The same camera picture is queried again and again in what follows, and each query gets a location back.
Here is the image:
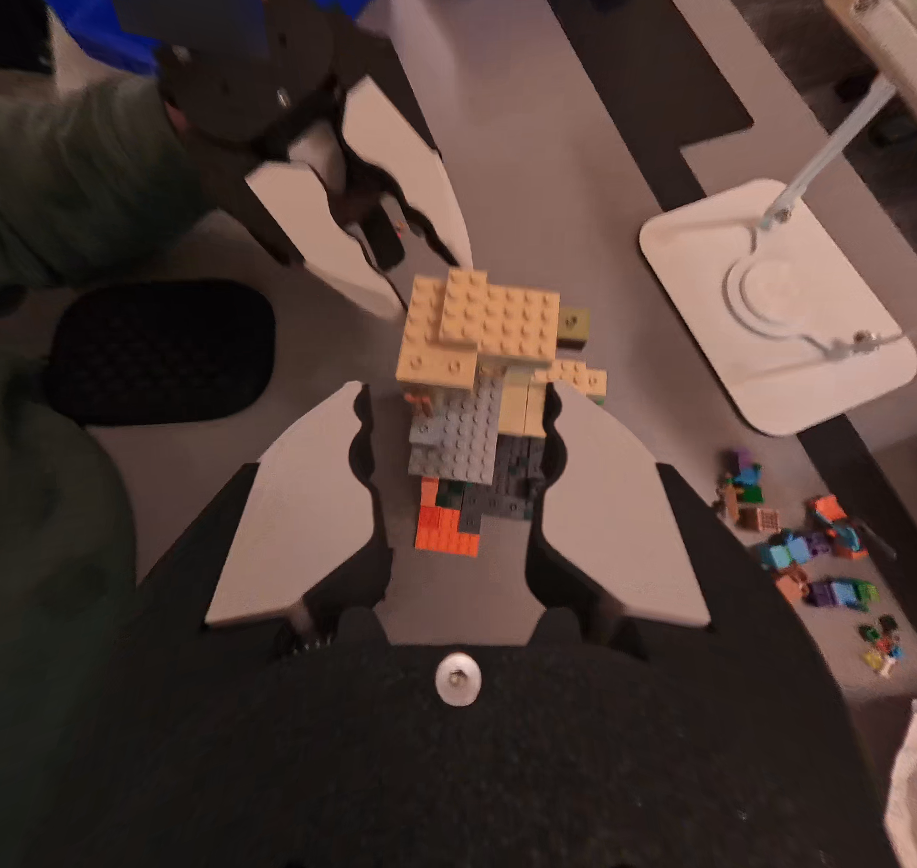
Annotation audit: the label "white book stand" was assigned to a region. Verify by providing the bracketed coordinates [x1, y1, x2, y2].
[638, 0, 917, 438]

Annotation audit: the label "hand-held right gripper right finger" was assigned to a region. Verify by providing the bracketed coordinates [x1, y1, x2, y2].
[525, 381, 712, 629]

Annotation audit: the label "tan brick plate assembly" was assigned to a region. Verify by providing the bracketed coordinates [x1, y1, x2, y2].
[395, 266, 561, 389]

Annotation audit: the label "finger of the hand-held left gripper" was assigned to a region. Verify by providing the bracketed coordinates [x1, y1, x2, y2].
[342, 75, 475, 272]
[244, 163, 409, 322]

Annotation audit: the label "pile of colourful toy figures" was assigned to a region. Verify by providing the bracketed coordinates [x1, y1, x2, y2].
[716, 447, 902, 679]

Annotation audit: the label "crumpled white paper bags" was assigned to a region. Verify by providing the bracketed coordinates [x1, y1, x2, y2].
[885, 699, 917, 868]

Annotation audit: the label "grey brick castle model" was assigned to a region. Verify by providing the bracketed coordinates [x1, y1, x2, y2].
[395, 306, 610, 560]

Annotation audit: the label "person's left forearm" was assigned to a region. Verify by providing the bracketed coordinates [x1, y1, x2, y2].
[0, 69, 209, 289]

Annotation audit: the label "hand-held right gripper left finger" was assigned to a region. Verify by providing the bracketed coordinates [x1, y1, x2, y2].
[204, 381, 394, 629]

